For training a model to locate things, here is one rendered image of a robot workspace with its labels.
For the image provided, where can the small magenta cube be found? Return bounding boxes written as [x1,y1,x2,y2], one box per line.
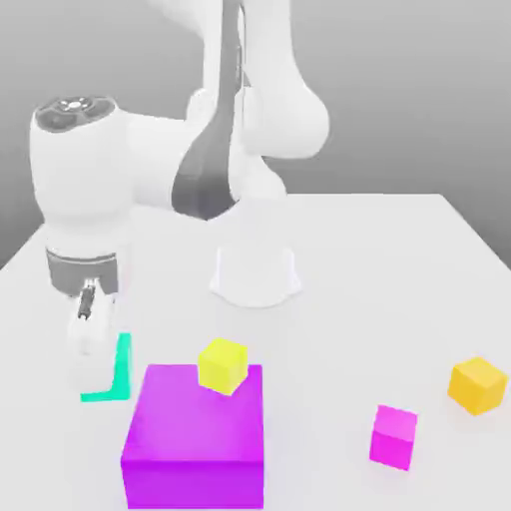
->
[368,403,419,473]

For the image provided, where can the small yellow cube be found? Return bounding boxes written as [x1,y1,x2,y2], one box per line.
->
[198,337,250,397]

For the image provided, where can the small teal cube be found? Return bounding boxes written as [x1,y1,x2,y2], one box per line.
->
[80,332,133,403]

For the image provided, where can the large purple box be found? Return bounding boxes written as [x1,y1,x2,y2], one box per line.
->
[120,363,265,511]

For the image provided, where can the small orange cube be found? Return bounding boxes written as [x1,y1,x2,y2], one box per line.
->
[446,355,511,417]

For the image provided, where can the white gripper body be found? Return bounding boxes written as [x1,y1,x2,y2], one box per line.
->
[65,295,120,393]

